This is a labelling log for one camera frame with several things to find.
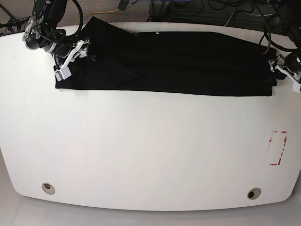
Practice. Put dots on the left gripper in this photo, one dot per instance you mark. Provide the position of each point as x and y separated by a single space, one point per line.
289 65

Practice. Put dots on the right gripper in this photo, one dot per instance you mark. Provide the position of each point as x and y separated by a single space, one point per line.
42 32

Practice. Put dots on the black T-shirt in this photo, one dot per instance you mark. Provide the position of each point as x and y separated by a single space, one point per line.
199 63

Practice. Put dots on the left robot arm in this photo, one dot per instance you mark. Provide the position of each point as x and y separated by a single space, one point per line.
289 14

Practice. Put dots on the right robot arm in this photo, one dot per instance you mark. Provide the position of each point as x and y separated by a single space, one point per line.
57 8

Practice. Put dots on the red tape marker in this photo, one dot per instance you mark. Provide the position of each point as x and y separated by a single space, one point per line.
276 147

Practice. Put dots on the right table grommet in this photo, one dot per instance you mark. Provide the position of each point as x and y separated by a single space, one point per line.
254 193

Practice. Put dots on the table grommet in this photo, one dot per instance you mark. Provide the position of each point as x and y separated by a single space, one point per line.
254 193
48 188

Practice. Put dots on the left table grommet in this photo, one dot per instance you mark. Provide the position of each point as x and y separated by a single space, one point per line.
48 188

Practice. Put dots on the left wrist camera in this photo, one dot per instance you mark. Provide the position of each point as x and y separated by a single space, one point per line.
296 87

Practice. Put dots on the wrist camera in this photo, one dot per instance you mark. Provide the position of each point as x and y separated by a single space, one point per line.
296 87
62 73

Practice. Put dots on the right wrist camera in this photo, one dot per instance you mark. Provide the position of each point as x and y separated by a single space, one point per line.
62 73

